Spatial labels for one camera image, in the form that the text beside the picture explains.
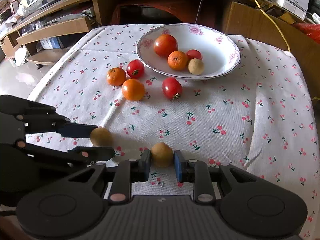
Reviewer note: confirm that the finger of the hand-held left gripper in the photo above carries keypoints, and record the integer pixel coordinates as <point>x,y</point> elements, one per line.
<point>100,153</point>
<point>75,130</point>

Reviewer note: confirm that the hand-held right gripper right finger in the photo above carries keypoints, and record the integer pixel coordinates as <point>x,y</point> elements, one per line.
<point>178,166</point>

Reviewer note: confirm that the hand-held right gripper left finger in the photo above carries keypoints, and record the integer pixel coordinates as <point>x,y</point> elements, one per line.
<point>146,165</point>

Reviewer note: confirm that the brown longan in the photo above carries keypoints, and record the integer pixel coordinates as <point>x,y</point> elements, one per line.
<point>196,66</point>
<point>162,154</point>
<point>102,137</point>

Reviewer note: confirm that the small tangerine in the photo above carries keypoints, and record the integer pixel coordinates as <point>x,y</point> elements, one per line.
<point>177,60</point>
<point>116,76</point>

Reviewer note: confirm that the orange tomato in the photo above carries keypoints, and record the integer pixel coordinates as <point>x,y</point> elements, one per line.
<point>133,89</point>

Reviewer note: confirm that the red cherry tomato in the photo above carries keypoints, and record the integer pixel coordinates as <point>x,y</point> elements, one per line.
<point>172,88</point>
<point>194,54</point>
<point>135,68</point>

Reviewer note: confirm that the white floral porcelain bowl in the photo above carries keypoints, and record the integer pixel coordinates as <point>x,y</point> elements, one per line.
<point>217,55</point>

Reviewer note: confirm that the large red tomato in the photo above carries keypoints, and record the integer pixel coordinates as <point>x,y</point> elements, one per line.
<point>165,45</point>

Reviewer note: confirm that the cherry print tablecloth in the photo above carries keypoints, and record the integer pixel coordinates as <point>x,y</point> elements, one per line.
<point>200,110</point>

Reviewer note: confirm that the blue box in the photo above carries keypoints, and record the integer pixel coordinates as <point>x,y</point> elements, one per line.
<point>51,42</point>

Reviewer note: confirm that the silver media player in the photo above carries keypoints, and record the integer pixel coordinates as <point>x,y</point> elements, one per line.
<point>57,20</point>

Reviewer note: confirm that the large red plastic bag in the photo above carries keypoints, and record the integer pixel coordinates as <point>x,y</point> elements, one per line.
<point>130,10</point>

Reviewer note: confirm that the wooden television cabinet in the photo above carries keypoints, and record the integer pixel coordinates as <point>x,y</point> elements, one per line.
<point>250,17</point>

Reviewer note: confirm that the white box device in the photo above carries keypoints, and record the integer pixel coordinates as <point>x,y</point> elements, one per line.
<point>287,6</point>

